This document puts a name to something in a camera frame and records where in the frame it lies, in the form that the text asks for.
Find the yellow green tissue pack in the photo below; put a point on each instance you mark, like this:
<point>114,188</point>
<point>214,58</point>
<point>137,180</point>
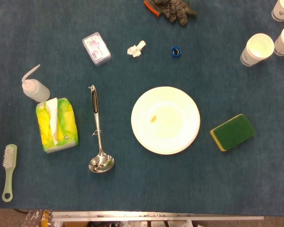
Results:
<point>66,127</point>

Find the clear plastic card box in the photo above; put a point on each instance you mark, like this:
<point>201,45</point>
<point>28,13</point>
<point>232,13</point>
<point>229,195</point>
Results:
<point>96,48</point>

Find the grey knit work glove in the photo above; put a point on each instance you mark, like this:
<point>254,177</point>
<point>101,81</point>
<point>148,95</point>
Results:
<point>175,11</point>

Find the small blue bottle cap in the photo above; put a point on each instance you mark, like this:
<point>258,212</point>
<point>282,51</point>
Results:
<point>172,53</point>

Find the aluminium frame rail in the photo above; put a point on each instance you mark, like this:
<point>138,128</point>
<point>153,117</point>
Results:
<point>132,216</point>

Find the teal table cloth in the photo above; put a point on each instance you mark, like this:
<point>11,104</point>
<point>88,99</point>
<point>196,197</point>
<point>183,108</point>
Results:
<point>156,184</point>

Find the pale green scrub brush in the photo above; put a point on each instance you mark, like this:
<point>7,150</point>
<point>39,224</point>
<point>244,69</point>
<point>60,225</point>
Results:
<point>9,172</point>

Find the white round plate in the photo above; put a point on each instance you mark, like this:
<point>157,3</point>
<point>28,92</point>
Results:
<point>172,134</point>

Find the crinkled clear plastic bag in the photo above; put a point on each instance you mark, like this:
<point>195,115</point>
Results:
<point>33,220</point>

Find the translucent squeeze wash bottle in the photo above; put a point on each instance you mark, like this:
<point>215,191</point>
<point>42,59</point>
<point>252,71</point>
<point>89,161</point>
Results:
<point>38,91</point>

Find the green yellow sponge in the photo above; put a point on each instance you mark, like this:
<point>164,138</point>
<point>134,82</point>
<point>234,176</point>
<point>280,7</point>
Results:
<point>233,132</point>

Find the crumpled white tissue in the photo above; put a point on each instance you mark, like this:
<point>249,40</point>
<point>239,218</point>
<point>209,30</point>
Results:
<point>135,50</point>

